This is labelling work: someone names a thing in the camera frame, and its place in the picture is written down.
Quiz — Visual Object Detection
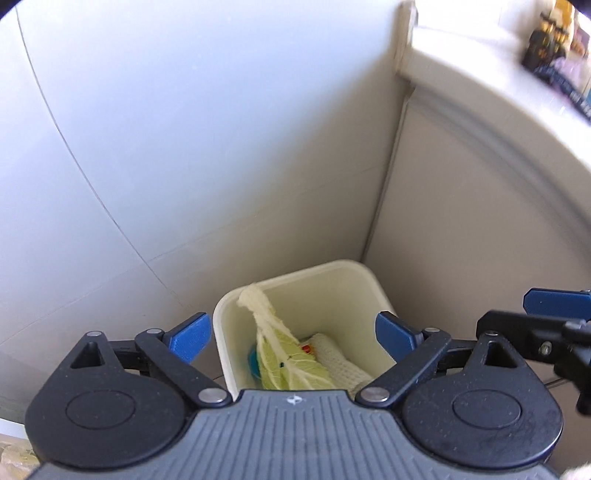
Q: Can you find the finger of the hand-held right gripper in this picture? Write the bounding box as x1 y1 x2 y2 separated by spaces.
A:
475 288 591 414

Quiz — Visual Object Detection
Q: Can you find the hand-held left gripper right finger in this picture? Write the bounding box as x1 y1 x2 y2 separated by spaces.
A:
355 311 520 409

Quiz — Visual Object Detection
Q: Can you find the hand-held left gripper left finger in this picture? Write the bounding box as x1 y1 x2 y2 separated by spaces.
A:
69 312 232 409

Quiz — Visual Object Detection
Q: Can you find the cream plastic trash bin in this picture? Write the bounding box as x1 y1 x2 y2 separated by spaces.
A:
213 260 398 402

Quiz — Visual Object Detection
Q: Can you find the green cabbage leaf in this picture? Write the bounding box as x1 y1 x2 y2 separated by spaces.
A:
237 284 335 393

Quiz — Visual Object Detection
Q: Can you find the dark blue packet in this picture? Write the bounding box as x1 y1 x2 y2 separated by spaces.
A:
536 60 591 123

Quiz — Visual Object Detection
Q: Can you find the dark bottle with gold cap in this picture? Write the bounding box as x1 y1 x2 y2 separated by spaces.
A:
522 18 571 75

